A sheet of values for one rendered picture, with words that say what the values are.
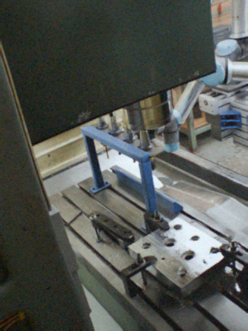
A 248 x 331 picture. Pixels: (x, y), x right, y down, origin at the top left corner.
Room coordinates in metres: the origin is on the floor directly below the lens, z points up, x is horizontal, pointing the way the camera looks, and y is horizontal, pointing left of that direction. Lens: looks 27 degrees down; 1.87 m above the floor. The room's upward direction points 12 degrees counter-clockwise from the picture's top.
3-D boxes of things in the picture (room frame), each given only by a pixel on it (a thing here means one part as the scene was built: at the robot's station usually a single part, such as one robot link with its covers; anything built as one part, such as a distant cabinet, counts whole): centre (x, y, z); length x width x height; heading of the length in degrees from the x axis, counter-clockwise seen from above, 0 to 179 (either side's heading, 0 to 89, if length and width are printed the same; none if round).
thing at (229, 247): (0.91, -0.29, 0.97); 0.13 x 0.03 x 0.15; 28
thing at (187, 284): (1.01, -0.12, 0.97); 0.29 x 0.23 x 0.05; 28
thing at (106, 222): (1.28, 0.10, 0.93); 0.26 x 0.05 x 0.06; 33
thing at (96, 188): (1.68, 0.13, 1.05); 0.10 x 0.05 x 0.30; 118
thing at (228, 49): (2.12, -0.71, 1.33); 0.13 x 0.12 x 0.14; 127
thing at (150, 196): (1.29, -0.07, 1.05); 0.10 x 0.05 x 0.30; 118
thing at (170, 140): (1.71, -0.25, 1.07); 0.11 x 0.08 x 0.11; 165
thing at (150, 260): (0.96, 0.02, 0.97); 0.13 x 0.03 x 0.15; 118
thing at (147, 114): (1.14, -0.10, 1.47); 0.16 x 0.16 x 0.12
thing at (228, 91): (2.13, -0.72, 1.13); 0.36 x 0.22 x 0.06; 113
